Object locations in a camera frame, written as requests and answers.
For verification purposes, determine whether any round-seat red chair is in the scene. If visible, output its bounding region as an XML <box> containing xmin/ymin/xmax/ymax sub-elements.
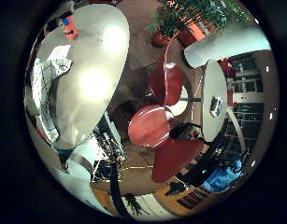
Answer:
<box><xmin>127</xmin><ymin>105</ymin><xmax>175</xmax><ymax>148</ymax></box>

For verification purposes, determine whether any white grid-lined cloth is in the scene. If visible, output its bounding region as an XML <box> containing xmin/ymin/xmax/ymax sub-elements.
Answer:
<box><xmin>30</xmin><ymin>45</ymin><xmax>74</xmax><ymax>144</ymax></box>

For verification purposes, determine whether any round white table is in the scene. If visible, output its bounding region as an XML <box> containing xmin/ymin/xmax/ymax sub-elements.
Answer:
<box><xmin>201</xmin><ymin>59</ymin><xmax>229</xmax><ymax>144</ymax></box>

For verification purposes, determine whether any blue bin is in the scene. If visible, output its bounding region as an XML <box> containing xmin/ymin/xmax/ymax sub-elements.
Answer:
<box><xmin>202</xmin><ymin>158</ymin><xmax>245</xmax><ymax>193</ymax></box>

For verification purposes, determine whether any small device on white table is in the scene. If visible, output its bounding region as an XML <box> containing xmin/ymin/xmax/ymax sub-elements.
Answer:
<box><xmin>209</xmin><ymin>96</ymin><xmax>224</xmax><ymax>119</ymax></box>

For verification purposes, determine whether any orange spray bottle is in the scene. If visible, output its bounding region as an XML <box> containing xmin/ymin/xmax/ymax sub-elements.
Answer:
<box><xmin>57</xmin><ymin>13</ymin><xmax>80</xmax><ymax>41</ymax></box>

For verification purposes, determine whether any black cable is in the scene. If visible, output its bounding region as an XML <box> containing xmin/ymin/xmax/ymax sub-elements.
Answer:
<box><xmin>108</xmin><ymin>155</ymin><xmax>132</xmax><ymax>218</ymax></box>

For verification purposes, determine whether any black floor grille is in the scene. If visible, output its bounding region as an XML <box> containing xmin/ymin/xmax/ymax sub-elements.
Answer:
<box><xmin>177</xmin><ymin>186</ymin><xmax>212</xmax><ymax>209</ymax></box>

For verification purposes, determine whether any black and white shelf unit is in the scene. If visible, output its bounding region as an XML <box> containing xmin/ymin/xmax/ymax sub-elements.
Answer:
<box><xmin>226</xmin><ymin>52</ymin><xmax>265</xmax><ymax>150</ymax></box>

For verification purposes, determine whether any black bag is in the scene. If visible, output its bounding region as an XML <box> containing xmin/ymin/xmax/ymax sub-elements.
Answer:
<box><xmin>169</xmin><ymin>121</ymin><xmax>203</xmax><ymax>141</ymax></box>

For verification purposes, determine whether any orange planter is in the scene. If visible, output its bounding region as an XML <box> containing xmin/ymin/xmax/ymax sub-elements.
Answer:
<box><xmin>186</xmin><ymin>18</ymin><xmax>219</xmax><ymax>42</ymax></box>

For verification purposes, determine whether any green leafy plant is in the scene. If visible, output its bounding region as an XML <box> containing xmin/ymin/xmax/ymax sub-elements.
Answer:
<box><xmin>146</xmin><ymin>0</ymin><xmax>253</xmax><ymax>34</ymax></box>

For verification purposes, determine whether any dark red plant pot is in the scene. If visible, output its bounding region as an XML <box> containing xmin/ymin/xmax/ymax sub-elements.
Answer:
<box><xmin>151</xmin><ymin>31</ymin><xmax>172</xmax><ymax>49</ymax></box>

